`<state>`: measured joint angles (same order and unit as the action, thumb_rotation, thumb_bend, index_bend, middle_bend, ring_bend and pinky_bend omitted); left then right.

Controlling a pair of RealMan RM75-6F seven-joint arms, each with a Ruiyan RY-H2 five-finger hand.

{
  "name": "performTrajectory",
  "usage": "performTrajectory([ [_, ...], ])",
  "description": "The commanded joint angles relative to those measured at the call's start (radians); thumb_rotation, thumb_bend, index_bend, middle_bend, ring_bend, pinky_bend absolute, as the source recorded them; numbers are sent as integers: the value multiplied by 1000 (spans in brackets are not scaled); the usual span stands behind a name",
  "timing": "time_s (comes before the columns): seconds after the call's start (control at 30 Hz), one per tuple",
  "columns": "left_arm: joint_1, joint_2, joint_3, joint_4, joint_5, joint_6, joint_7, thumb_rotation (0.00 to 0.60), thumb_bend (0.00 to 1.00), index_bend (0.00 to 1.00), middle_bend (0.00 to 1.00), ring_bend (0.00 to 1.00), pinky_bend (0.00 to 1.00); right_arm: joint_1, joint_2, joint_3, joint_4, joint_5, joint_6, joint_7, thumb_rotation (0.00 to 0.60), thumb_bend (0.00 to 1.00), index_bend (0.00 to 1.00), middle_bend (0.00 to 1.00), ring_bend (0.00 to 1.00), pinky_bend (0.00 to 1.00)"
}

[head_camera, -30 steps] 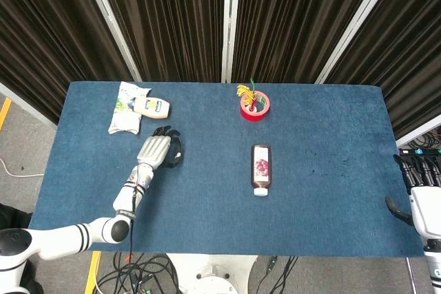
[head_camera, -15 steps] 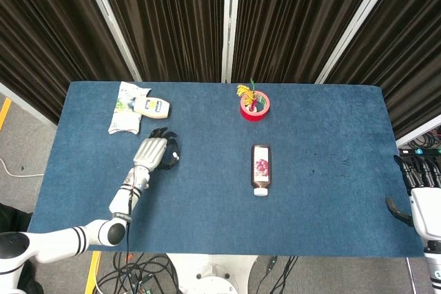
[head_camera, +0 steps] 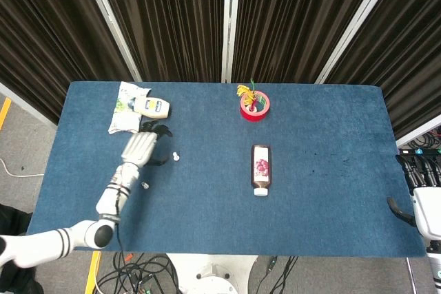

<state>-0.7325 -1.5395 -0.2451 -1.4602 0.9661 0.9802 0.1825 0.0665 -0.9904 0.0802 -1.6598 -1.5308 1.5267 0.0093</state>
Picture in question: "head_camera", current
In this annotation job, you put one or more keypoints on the dark brown pleated curtain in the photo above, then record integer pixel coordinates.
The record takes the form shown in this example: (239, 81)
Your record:
(44, 32)
(165, 15)
(406, 49)
(293, 15)

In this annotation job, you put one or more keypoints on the silver partition frame post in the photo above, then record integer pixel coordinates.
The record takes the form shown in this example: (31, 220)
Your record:
(110, 22)
(229, 22)
(361, 15)

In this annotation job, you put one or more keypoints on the cream lotion bottle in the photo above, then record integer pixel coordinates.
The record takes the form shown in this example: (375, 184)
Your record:
(153, 107)

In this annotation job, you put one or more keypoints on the black power strip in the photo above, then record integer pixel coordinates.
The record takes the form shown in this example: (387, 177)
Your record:
(423, 151)

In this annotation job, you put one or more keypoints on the blue felt table mat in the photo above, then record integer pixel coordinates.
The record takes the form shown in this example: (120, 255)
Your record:
(206, 215)

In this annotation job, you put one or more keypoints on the brown bottle white cap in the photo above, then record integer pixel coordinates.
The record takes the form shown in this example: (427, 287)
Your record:
(261, 170)

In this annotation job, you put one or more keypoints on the white peg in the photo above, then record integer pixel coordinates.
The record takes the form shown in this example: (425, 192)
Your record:
(176, 156)
(144, 184)

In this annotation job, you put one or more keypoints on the yellow artificial flower sprig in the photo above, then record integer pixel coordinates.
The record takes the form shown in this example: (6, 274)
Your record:
(245, 92)

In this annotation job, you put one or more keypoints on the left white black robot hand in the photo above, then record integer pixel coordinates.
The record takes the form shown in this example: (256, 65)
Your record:
(139, 147)

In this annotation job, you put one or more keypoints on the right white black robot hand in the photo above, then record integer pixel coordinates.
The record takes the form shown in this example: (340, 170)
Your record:
(429, 211)

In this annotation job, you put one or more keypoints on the white table pedestal base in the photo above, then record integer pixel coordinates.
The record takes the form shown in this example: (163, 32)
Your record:
(213, 273)

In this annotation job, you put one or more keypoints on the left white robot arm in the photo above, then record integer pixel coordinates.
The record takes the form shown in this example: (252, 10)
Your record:
(113, 197)

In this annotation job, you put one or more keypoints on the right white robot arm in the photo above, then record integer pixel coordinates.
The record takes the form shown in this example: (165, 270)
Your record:
(435, 266)

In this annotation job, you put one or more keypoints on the white green snack bag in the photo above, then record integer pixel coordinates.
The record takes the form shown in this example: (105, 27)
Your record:
(125, 120)

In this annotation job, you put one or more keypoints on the red tape roll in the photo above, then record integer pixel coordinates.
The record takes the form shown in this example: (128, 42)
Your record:
(246, 114)

